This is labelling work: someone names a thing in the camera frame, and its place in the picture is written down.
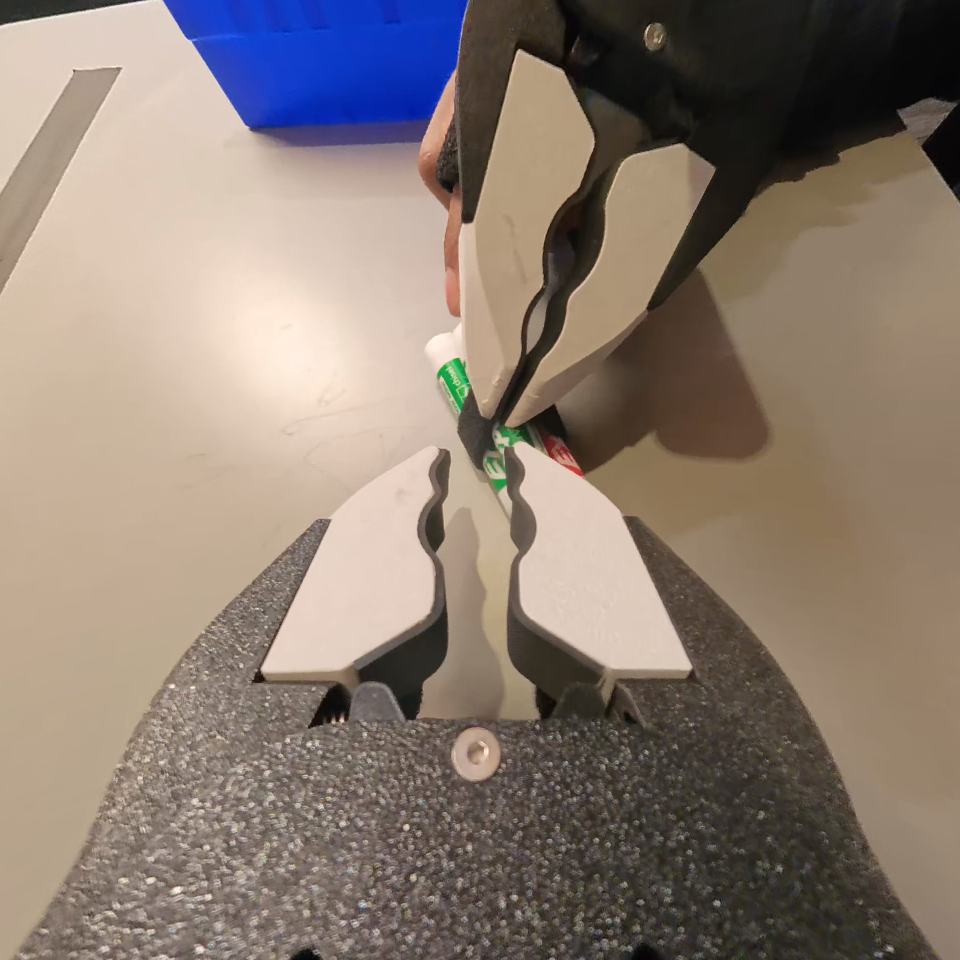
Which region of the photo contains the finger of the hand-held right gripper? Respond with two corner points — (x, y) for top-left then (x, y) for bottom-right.
(455, 48), (603, 417)
(503, 143), (720, 430)

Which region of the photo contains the red dry erase marker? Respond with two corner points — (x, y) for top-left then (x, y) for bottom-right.
(525, 423), (588, 480)

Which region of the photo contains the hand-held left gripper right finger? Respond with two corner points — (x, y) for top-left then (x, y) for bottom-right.
(506, 443), (694, 715)

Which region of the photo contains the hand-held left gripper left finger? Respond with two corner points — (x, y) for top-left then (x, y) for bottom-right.
(260, 446), (451, 706)

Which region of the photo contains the thin black strap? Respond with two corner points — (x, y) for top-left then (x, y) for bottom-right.
(455, 393), (568, 469)

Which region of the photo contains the blue plastic bin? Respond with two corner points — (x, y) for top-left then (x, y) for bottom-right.
(162, 0), (469, 132)

